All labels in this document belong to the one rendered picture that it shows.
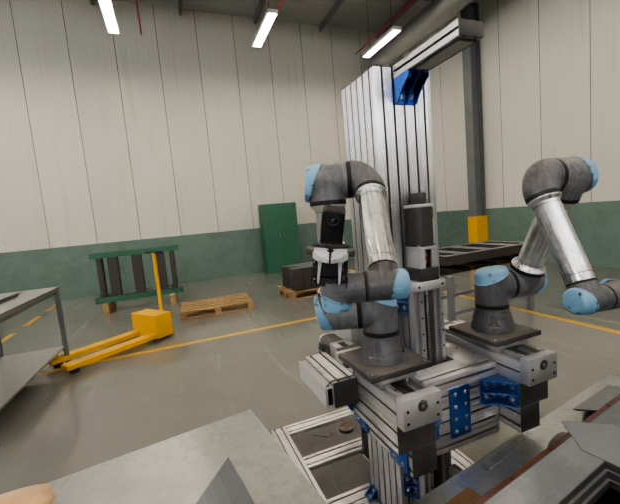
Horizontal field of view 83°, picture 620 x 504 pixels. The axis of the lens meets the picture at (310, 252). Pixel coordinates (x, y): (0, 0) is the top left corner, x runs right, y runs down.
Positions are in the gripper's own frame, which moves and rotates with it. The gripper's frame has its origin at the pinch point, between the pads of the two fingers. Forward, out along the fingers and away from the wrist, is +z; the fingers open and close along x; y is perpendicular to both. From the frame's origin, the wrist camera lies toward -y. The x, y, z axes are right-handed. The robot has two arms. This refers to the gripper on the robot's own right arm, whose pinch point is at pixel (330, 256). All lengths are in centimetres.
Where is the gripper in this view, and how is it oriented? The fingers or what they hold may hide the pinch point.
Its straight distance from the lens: 58.1
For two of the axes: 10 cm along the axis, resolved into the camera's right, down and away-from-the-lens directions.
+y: -0.5, 9.9, 1.2
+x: -10.0, -0.6, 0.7
